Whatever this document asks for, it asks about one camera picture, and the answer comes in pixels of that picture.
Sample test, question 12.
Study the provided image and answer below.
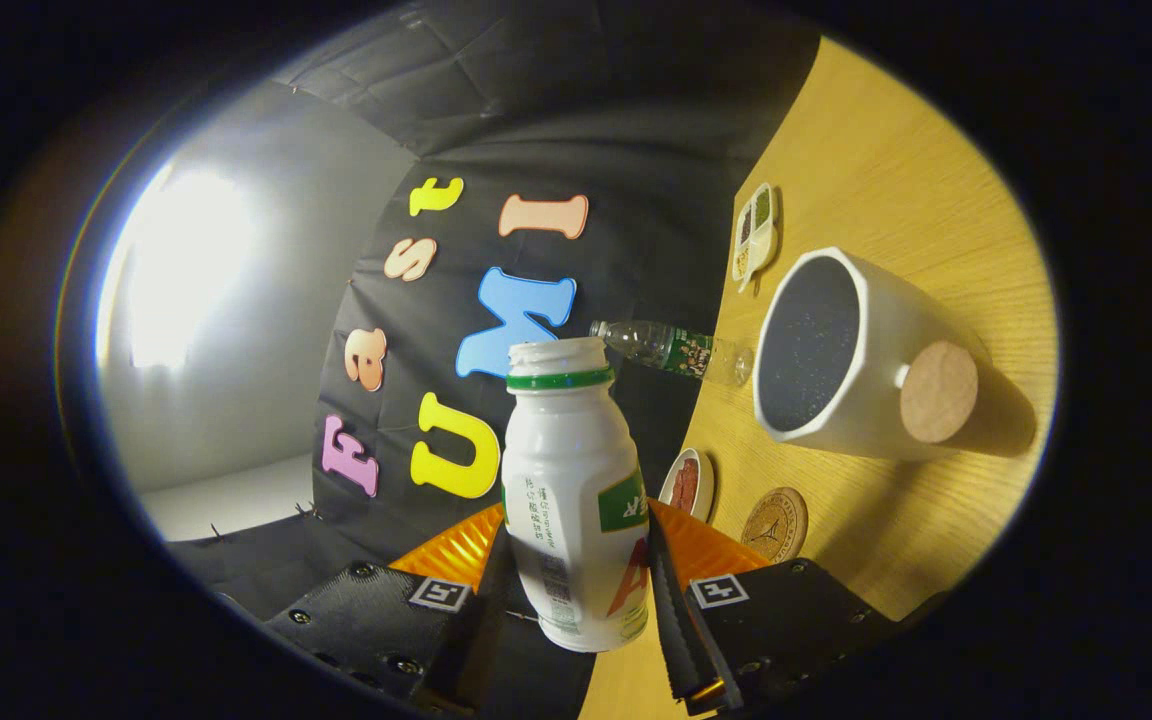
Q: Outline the white juice bottle green label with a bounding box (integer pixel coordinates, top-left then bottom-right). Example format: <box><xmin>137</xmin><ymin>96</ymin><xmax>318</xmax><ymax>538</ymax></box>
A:
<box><xmin>501</xmin><ymin>337</ymin><xmax>653</xmax><ymax>653</ymax></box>

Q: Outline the round white plate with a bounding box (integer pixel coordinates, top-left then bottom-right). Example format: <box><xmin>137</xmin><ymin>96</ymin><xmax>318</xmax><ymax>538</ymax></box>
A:
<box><xmin>658</xmin><ymin>447</ymin><xmax>716</xmax><ymax>523</ymax></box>

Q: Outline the white divided dish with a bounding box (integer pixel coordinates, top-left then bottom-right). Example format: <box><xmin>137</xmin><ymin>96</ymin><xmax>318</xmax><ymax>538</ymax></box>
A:
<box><xmin>731</xmin><ymin>182</ymin><xmax>782</xmax><ymax>293</ymax></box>

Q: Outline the black backdrop cloth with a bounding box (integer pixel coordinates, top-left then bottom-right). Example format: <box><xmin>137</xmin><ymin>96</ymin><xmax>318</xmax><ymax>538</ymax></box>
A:
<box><xmin>171</xmin><ymin>0</ymin><xmax>822</xmax><ymax>720</ymax></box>

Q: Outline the white cup with cork knob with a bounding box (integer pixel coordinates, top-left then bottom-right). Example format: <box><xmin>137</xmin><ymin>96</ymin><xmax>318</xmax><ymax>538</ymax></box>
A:
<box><xmin>753</xmin><ymin>247</ymin><xmax>994</xmax><ymax>463</ymax></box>

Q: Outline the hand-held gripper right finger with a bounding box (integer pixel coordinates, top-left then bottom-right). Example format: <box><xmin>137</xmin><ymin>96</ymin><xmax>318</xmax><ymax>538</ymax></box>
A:
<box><xmin>644</xmin><ymin>498</ymin><xmax>902</xmax><ymax>716</ymax></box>

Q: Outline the round cork coaster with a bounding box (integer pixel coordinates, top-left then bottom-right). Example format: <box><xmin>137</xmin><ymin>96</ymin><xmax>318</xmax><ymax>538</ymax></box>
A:
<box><xmin>741</xmin><ymin>487</ymin><xmax>809</xmax><ymax>563</ymax></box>

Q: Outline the clear plastic water bottle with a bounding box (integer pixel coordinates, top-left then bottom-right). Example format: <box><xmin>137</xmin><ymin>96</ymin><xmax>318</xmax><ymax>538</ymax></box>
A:
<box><xmin>589</xmin><ymin>319</ymin><xmax>755</xmax><ymax>388</ymax></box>

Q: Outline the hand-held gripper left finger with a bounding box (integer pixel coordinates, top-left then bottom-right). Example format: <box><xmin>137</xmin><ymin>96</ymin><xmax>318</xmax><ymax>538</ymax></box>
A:
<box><xmin>264</xmin><ymin>502</ymin><xmax>522</xmax><ymax>719</ymax></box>

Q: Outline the wooden table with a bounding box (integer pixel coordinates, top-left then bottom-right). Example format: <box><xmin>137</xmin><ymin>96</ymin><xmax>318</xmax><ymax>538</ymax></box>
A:
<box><xmin>576</xmin><ymin>35</ymin><xmax>1059</xmax><ymax>720</ymax></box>

